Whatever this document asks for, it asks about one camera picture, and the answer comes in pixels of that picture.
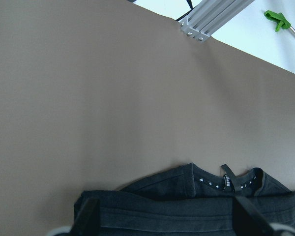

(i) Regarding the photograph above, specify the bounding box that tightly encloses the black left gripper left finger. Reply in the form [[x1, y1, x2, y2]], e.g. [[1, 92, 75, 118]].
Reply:
[[70, 198, 100, 236]]

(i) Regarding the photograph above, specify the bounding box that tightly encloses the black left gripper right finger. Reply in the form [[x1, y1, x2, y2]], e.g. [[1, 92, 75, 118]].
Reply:
[[232, 196, 276, 236]]

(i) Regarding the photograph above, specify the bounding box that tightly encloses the dark t-shirt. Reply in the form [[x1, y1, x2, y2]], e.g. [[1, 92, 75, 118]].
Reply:
[[74, 163, 295, 236]]

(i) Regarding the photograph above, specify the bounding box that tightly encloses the green clamp tool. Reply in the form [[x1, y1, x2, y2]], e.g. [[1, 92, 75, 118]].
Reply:
[[264, 10, 295, 37]]

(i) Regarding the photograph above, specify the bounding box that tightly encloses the aluminium frame cage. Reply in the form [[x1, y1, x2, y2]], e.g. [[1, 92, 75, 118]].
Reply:
[[179, 0, 252, 42]]

